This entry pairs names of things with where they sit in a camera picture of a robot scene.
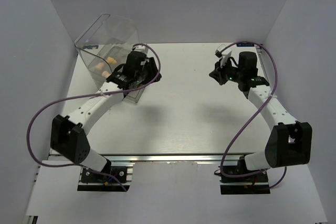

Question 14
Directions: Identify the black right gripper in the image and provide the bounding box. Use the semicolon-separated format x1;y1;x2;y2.
209;57;243;86

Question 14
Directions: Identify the beige teardrop makeup sponge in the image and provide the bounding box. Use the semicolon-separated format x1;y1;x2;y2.
102;71;111;78

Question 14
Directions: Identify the beige gourd makeup sponge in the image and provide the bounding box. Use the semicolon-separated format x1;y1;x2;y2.
94;62;106;72

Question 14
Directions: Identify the clear acrylic makeup organizer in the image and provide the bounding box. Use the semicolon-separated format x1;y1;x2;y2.
74;14;139;89

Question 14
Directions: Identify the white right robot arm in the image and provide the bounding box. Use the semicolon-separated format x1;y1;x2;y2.
209;51;312;182

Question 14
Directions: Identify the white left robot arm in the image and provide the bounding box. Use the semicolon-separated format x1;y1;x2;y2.
50;51;160;182

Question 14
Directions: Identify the blue table label sticker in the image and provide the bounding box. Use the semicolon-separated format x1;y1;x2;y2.
236;42;255;47

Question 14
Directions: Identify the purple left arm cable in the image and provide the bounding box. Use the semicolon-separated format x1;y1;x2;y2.
26;43;162;192

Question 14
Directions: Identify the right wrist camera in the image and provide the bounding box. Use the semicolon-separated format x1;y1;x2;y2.
215;44;232;67

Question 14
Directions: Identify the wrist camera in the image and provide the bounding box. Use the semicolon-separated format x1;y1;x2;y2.
215;44;232;67
132;45;148;55

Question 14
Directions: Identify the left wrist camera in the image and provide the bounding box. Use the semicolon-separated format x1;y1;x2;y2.
132;45;148;55

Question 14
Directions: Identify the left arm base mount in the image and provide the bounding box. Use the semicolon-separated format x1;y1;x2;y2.
77;162;134;192

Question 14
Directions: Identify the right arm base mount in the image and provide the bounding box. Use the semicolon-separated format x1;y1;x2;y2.
214;168;270;195

